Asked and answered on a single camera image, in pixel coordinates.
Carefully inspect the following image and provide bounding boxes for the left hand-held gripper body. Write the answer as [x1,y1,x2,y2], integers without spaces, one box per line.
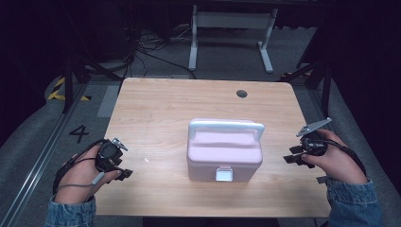
[95,137,130,173]

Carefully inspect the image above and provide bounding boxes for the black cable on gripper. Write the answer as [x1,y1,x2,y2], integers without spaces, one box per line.
[52,138,106,195]
[325,139,369,178]

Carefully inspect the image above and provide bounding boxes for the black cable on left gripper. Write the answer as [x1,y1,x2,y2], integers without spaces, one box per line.
[52,138,106,195]

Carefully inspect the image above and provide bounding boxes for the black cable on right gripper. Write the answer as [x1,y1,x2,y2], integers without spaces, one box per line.
[325,139,369,178]

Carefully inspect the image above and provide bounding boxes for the white metal desk frame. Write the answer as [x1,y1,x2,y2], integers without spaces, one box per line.
[187,4,279,75]

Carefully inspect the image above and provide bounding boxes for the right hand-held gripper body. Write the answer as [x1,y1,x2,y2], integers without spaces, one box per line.
[296,117,333,157]

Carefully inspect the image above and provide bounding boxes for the tangle of black floor cables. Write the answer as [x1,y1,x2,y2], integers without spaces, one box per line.
[116,27,198,96]

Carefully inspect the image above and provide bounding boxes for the yellow black floor tape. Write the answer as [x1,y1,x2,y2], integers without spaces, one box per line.
[46,77,93,102]

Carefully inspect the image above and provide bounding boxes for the grey floor patch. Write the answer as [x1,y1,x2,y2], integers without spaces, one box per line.
[96,85,121,119]

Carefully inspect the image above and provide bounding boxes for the aluminium floor rail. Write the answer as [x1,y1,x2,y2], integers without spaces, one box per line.
[0,82,90,227]

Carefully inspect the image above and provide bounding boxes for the person's right hand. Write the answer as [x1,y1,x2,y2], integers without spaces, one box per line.
[301,128,369,185]

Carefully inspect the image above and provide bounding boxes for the grey cable with plug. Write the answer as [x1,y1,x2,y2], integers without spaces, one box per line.
[56,171,106,203]

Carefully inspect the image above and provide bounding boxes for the person's left hand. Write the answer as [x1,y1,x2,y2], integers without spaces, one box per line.
[55,145,122,204]

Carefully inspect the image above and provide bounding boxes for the pink storage box white handle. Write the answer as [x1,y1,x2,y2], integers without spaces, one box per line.
[186,118,266,183]

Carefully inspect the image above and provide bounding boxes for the black tripod stand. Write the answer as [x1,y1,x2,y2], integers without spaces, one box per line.
[61,55,123,114]
[279,60,333,118]

